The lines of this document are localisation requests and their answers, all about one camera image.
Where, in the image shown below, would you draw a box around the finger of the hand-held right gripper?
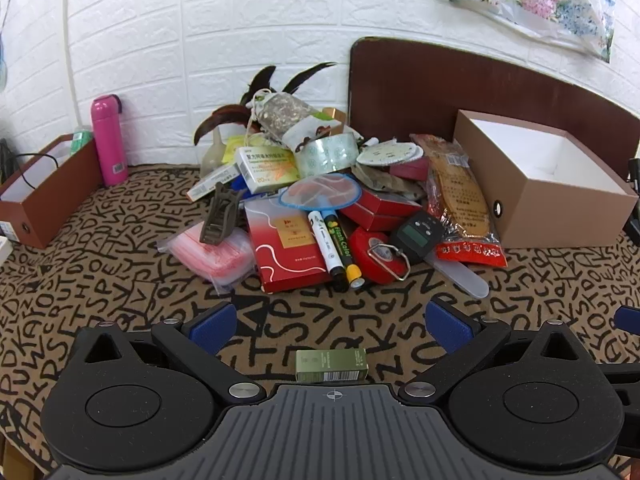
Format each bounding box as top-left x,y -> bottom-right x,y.
600,362 -> 640,411
614,305 -> 640,333

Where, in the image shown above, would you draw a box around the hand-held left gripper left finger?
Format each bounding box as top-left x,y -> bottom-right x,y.
70,302 -> 266,404

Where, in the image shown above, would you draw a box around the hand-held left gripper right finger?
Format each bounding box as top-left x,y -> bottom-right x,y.
399,299 -> 594,405

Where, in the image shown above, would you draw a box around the brown cardboard box white inside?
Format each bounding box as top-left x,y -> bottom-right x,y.
452,109 -> 640,249

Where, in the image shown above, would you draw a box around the white marker black cap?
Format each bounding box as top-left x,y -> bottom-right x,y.
306,209 -> 349,291

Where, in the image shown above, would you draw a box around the black liquid chalk marker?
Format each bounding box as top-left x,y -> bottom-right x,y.
322,212 -> 364,289

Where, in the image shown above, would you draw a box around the translucent plastic strip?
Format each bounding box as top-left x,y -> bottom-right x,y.
425,255 -> 491,301

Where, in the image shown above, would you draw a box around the pink face mask pack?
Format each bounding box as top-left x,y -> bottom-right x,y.
156,222 -> 258,296

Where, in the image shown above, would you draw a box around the red and white flat box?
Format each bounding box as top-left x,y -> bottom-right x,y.
244,195 -> 333,295

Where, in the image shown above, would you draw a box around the black digital hanging scale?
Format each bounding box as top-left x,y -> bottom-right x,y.
367,210 -> 447,281

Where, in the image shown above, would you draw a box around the brown hair claw clip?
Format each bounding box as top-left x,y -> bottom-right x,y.
199,182 -> 246,247

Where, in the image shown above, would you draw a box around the red tape measure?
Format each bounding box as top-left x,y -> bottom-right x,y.
348,226 -> 408,285

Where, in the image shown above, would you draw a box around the small green box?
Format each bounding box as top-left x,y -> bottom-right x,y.
295,348 -> 369,385

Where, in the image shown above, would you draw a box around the long clear snack packet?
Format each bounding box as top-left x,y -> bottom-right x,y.
410,132 -> 508,268

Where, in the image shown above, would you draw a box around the plain white medicine box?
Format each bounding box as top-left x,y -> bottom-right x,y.
187,164 -> 243,202

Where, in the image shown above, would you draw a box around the patterned brown paper bag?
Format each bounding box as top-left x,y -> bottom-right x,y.
352,165 -> 428,206

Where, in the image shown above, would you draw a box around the dark red small box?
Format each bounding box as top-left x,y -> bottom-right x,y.
389,156 -> 431,181

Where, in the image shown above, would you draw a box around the yellow-green medicine box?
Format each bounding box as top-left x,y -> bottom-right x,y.
235,146 -> 302,194

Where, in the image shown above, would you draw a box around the translucent plastic funnel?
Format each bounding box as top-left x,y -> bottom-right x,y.
201,126 -> 231,179

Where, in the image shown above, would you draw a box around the small blue hand net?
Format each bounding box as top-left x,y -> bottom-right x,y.
278,172 -> 363,217

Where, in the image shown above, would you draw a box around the yellow packet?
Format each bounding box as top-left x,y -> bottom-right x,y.
222,135 -> 261,166

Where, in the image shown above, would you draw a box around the white dotted round discs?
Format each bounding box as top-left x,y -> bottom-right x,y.
356,141 -> 425,167

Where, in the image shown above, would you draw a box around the long brown open box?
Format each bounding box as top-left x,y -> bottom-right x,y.
0,134 -> 103,250

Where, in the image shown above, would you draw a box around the clear tape roll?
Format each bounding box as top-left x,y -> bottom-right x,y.
295,130 -> 362,180

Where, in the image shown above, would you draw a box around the pink thermos bottle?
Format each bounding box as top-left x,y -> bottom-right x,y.
90,95 -> 130,187

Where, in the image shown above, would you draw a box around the white printed pouch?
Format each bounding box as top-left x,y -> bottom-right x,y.
282,112 -> 346,153

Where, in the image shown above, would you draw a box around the dried herb sachet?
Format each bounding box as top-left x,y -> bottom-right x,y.
252,91 -> 321,141

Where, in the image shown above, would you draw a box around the green bottle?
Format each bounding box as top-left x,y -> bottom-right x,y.
70,127 -> 96,157

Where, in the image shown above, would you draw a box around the brown wooden table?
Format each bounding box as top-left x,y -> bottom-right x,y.
348,36 -> 640,181

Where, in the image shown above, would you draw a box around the dark feather bundle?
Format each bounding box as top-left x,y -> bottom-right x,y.
194,61 -> 338,147

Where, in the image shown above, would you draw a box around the black cable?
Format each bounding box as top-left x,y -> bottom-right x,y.
0,139 -> 61,186

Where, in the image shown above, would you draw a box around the white wall cable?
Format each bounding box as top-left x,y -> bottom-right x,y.
62,0 -> 86,131

